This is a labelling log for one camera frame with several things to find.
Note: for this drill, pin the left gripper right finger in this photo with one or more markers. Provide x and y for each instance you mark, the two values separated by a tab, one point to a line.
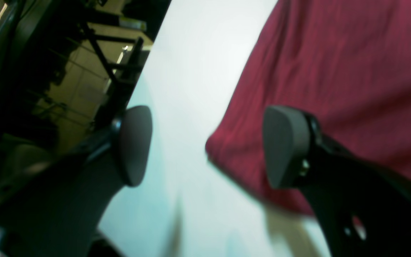
364	209

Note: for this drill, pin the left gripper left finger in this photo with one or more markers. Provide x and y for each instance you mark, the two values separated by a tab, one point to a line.
51	208

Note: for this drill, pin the dark red t-shirt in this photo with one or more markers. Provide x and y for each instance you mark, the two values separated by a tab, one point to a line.
347	62

